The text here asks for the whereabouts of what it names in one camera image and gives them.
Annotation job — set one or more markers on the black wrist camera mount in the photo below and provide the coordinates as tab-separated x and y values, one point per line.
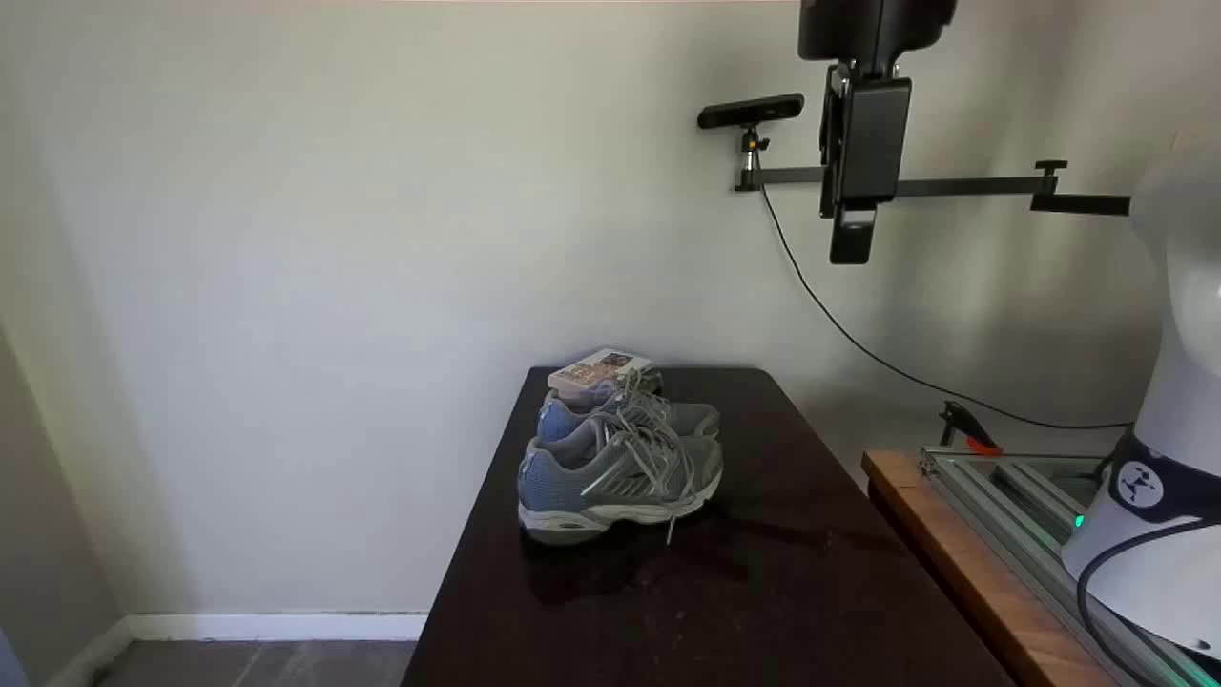
878	25

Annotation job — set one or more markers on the light wooden bench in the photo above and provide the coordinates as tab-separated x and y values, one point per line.
978	575

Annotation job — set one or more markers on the aluminium profile rail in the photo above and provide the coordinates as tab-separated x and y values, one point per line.
1015	488

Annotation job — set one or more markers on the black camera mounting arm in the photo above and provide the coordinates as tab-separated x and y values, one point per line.
967	183

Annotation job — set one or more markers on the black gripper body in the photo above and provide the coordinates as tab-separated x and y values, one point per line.
862	137

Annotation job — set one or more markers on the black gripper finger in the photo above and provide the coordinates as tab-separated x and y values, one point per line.
852	239

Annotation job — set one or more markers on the black stereo camera bar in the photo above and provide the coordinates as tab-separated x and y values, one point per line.
749	112

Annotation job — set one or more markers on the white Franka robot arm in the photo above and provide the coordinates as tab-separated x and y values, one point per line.
1184	381

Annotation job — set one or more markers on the blue grey running shoe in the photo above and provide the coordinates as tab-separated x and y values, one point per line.
612	488
674	412

